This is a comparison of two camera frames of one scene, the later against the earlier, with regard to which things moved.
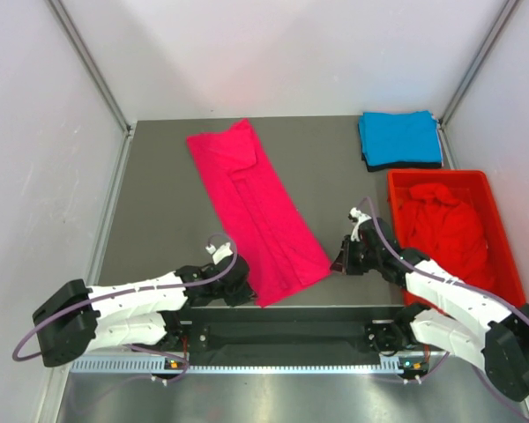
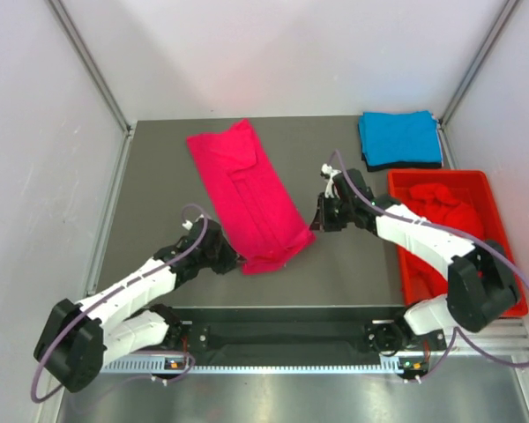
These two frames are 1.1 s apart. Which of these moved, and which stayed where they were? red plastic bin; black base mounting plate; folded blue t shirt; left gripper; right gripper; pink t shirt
Moved: pink t shirt; left gripper; right gripper
Stayed: folded blue t shirt; red plastic bin; black base mounting plate
